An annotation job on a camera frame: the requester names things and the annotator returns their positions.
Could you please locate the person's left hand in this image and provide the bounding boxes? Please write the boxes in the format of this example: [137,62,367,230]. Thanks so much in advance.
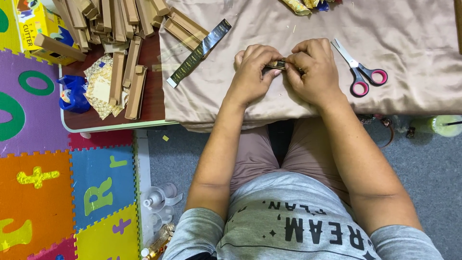
[225,44,284,110]

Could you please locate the person's right hand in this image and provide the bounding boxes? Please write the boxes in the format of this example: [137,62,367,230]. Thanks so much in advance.
[284,38,346,110]

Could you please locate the black gold label strip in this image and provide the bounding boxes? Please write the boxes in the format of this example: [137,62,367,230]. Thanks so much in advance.
[166,19,232,89]

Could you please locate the dusty pink trousers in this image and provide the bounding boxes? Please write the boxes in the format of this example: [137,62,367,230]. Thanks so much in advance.
[230,117,352,206]

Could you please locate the long brown cardboard box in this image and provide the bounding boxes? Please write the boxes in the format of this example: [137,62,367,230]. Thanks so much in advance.
[34,33,87,62]
[108,51,126,107]
[124,65,148,120]
[163,7,211,59]
[122,36,143,89]

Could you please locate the beige cloth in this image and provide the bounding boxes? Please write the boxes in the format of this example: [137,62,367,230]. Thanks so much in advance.
[159,0,462,133]

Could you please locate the brown low table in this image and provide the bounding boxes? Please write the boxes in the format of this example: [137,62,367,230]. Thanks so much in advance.
[59,32,180,133]

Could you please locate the green plastic bottle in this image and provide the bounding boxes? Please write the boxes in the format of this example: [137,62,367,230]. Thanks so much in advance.
[409,115,462,138]

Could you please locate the pile of brown boxes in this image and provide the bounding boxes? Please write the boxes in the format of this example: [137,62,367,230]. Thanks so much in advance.
[52,0,171,55]

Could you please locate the grey printed t-shirt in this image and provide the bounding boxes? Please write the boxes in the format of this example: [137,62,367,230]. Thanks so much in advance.
[162,170,444,260]

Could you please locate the gold patterned wrapping sheets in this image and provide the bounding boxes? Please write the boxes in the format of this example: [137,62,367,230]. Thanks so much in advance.
[83,54,130,120]

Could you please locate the blue tape dispenser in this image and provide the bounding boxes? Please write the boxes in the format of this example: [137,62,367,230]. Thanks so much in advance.
[57,75,91,115]

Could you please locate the gold capped small bottles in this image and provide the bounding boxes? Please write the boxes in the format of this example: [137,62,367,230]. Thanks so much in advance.
[141,223,176,260]

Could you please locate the yellow tape cutter carton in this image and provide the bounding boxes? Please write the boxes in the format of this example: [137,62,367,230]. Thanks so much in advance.
[13,0,79,66]

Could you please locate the colourful foam puzzle mat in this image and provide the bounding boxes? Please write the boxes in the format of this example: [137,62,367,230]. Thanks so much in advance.
[0,0,142,260]

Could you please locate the pink black handled scissors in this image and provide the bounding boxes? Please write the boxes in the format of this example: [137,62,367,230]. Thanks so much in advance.
[331,38,389,98]

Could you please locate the brown leather strap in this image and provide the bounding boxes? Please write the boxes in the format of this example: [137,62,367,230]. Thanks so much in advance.
[357,114,396,149]

